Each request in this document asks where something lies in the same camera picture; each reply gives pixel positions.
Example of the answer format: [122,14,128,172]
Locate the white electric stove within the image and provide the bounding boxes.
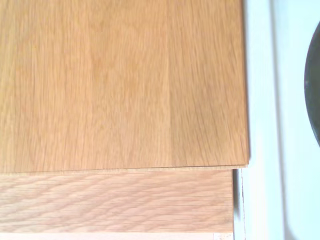
[232,0,320,240]

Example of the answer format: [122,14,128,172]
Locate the small black coil burner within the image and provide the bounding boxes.
[303,31,320,148]

